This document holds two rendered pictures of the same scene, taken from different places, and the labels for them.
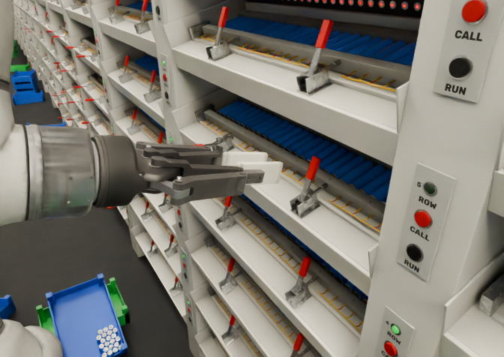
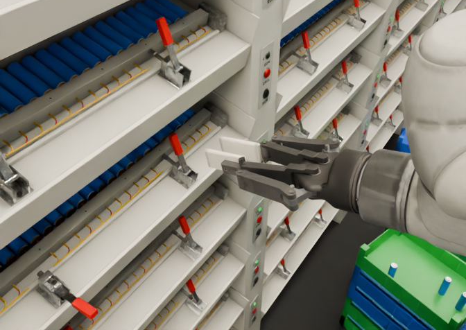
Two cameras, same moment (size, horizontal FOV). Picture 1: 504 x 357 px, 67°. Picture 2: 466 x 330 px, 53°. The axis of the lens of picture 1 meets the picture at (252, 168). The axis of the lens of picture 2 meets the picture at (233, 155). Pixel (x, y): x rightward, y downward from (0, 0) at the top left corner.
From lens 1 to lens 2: 0.83 m
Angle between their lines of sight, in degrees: 88
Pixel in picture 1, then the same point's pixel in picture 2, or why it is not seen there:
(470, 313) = not seen: hidden behind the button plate
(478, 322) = not seen: hidden behind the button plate
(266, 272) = (164, 285)
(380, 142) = (240, 59)
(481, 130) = (277, 10)
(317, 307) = (197, 233)
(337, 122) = (216, 76)
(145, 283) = not seen: outside the picture
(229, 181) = (290, 139)
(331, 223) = (200, 158)
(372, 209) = (196, 125)
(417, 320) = (268, 123)
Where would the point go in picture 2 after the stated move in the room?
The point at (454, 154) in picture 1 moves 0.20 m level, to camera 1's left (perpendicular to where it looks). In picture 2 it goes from (271, 30) to (335, 90)
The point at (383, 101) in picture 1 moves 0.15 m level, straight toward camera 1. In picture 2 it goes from (208, 44) to (304, 41)
